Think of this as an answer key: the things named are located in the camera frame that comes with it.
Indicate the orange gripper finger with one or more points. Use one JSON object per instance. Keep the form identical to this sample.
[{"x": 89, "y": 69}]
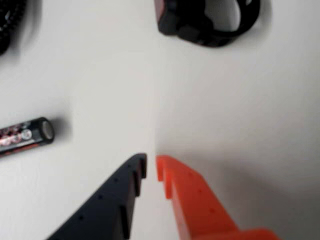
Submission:
[{"x": 197, "y": 205}]

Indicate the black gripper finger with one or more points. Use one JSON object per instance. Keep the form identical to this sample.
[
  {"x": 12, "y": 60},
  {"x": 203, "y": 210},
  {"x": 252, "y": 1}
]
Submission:
[{"x": 105, "y": 207}]

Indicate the black battery with red print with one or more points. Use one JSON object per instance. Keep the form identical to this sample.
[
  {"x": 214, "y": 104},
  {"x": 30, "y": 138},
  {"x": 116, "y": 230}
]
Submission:
[{"x": 25, "y": 136}]

